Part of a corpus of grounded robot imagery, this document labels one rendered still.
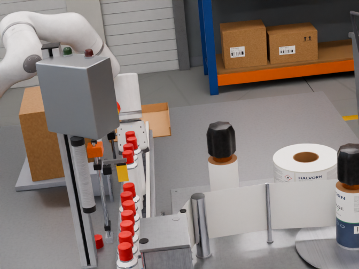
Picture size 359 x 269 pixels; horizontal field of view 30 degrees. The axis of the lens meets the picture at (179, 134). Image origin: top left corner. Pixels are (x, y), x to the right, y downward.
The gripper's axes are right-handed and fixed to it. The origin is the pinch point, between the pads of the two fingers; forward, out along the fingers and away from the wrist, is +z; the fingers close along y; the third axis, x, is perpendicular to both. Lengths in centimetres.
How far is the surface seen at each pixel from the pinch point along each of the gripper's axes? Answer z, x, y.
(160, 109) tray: -17, 77, 9
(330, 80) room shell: -21, 336, 151
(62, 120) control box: -19, -60, -13
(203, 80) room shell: -33, 370, 45
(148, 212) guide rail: 12.4, -26.2, 3.9
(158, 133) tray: -7, 52, 8
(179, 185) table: 9.7, 6.5, 14.4
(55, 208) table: 12.0, 0.0, -29.1
